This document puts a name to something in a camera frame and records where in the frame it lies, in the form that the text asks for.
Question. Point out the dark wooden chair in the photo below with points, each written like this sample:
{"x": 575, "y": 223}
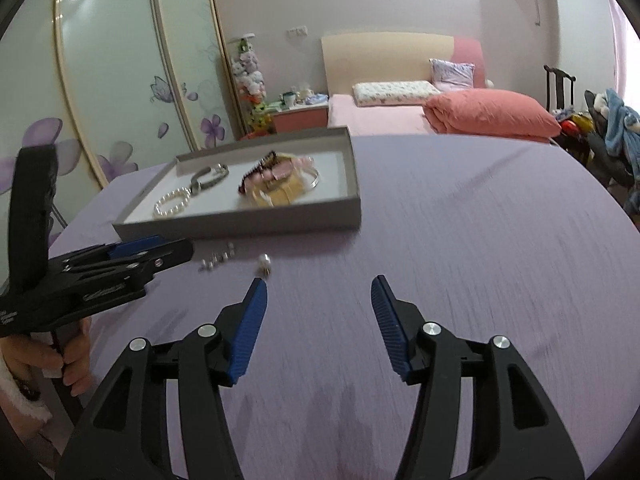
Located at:
{"x": 560, "y": 88}

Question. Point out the pink nightstand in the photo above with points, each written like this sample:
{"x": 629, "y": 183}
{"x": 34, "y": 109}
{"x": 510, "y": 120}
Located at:
{"x": 301, "y": 117}

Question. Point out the yellow wristwatch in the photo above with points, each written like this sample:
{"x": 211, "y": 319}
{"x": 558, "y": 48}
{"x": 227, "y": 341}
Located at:
{"x": 278, "y": 180}

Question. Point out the bed with pink sheet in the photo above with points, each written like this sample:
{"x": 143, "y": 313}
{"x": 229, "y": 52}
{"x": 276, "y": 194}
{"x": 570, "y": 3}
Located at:
{"x": 388, "y": 56}

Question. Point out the coral folded duvet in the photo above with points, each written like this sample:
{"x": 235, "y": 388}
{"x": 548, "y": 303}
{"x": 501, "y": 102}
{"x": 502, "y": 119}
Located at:
{"x": 490, "y": 112}

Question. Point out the purple tablecloth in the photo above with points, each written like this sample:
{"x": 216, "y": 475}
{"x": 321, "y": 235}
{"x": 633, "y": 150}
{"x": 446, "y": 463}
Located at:
{"x": 485, "y": 236}

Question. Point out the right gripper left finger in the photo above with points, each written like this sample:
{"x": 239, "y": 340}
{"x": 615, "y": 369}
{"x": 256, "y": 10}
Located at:
{"x": 158, "y": 399}

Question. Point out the floral sliding wardrobe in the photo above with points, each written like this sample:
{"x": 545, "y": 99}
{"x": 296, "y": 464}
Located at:
{"x": 115, "y": 86}

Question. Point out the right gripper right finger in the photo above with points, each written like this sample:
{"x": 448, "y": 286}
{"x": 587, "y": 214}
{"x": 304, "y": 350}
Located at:
{"x": 516, "y": 432}

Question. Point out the pink curtain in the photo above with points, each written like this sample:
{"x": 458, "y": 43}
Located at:
{"x": 622, "y": 40}

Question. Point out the hanging plush toys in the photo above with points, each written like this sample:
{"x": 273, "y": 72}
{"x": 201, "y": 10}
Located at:
{"x": 250, "y": 86}

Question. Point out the grey cardboard tray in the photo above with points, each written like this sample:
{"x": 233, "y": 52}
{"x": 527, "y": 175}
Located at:
{"x": 197, "y": 195}

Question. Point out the person's left hand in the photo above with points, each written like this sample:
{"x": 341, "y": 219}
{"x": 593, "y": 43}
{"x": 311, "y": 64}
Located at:
{"x": 22, "y": 354}

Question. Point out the large pearl earring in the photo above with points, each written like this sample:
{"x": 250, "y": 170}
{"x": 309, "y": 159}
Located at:
{"x": 264, "y": 264}

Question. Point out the small purple pillow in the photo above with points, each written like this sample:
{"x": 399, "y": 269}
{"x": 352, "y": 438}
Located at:
{"x": 451, "y": 76}

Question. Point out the floral white pillow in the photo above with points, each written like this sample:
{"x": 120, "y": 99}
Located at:
{"x": 393, "y": 93}

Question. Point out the blue plush clothing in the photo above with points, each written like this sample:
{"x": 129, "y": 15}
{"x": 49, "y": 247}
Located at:
{"x": 622, "y": 135}

